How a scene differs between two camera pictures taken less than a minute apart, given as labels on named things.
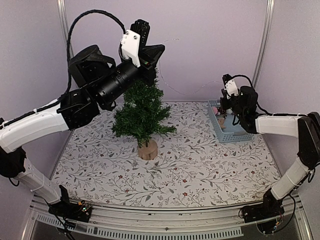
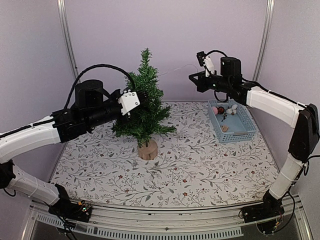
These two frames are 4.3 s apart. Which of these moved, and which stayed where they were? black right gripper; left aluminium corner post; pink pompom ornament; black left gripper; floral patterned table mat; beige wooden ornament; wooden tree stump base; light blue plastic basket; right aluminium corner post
Moved: black right gripper; beige wooden ornament; black left gripper
Stayed: left aluminium corner post; floral patterned table mat; right aluminium corner post; wooden tree stump base; pink pompom ornament; light blue plastic basket
